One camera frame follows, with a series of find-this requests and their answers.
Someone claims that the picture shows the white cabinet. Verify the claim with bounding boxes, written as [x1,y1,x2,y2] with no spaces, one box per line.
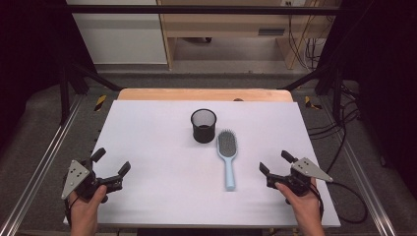
[66,0,168,65]

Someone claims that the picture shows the dark curtain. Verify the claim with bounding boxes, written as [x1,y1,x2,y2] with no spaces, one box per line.
[0,0,97,150]
[317,0,417,198]

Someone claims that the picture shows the bundle of black floor cables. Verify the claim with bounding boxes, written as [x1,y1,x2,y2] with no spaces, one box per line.
[307,83,362,173]

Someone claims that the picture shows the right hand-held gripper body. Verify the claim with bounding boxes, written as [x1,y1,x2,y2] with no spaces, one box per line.
[266,157,334,198]

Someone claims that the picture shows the person's left hand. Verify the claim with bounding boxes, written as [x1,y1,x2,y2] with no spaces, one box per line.
[68,184,108,236]

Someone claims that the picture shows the light blue hairbrush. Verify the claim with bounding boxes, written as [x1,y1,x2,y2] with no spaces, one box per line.
[215,129,238,192]

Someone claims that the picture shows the hanging cables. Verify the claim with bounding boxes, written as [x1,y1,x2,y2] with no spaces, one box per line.
[286,0,330,72]

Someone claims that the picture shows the aluminium rail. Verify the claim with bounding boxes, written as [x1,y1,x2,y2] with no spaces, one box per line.
[0,94,84,236]
[340,139,398,236]

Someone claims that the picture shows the black mesh pen holder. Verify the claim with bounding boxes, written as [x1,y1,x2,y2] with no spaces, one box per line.
[190,108,217,145]

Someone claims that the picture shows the person's right hand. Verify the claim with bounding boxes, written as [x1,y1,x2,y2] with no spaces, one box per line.
[274,181,326,236]

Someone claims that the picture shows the wooden desk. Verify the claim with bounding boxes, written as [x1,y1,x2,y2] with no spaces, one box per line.
[156,0,342,71]

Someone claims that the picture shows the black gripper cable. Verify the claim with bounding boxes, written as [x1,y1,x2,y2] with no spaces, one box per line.
[308,180,369,225]

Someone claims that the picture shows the black metal frame strut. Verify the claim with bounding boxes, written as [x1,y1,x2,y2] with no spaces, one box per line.
[280,62,344,123]
[59,61,123,126]

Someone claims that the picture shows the black metal frame bar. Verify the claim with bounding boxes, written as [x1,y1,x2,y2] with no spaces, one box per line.
[65,4,342,17]

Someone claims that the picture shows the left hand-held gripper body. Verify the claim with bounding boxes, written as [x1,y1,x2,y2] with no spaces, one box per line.
[61,159,124,203]

